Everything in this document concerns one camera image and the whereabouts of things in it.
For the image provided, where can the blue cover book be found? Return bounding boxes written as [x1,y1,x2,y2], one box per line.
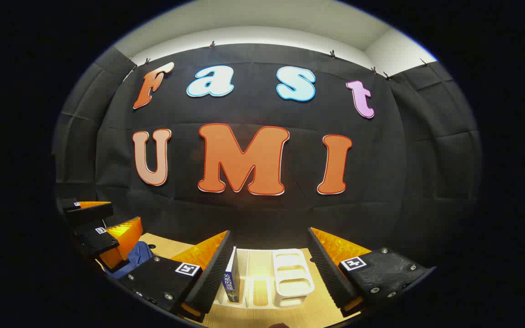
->
[221,246,240,303]

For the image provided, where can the blue schoolbag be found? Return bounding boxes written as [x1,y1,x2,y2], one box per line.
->
[117,241,154,279]

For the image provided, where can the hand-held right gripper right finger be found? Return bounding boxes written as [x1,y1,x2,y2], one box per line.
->
[307,227,437,318]

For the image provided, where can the white bookshelf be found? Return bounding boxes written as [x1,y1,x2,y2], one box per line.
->
[215,248,316,310]

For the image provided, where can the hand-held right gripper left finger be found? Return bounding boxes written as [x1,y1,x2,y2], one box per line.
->
[119,230,233,324]

